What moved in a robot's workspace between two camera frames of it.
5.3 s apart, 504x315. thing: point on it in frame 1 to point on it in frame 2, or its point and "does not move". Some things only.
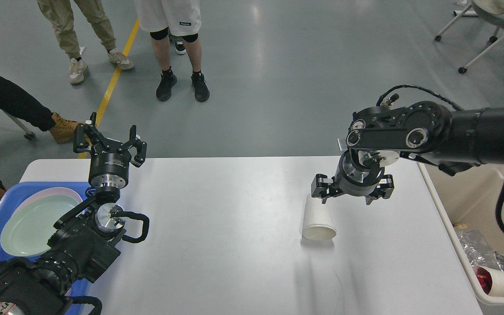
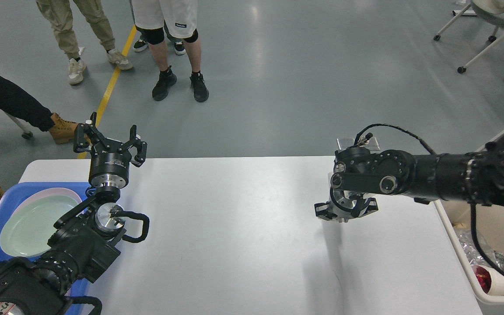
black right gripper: [359, 173] to [341, 203]
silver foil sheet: [480, 252] does not move
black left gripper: [107, 170] does not move
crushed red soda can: [484, 278] does not move
